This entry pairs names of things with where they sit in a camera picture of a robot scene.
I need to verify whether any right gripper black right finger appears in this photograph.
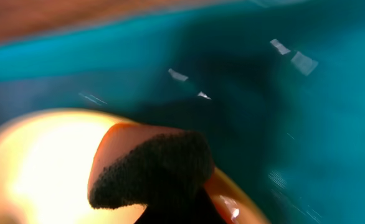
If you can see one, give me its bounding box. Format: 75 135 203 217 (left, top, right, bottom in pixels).
189 188 226 224

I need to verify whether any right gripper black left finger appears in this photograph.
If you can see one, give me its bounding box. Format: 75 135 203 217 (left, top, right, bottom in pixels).
134 206 170 224

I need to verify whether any pink green round sponge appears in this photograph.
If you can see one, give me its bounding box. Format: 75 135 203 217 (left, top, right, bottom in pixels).
87 123 214 210

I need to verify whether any yellow plate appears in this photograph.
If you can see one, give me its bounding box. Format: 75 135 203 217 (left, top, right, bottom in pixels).
0 108 270 224

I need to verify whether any teal plastic tray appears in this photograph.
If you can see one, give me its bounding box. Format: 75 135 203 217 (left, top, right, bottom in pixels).
0 1 365 223

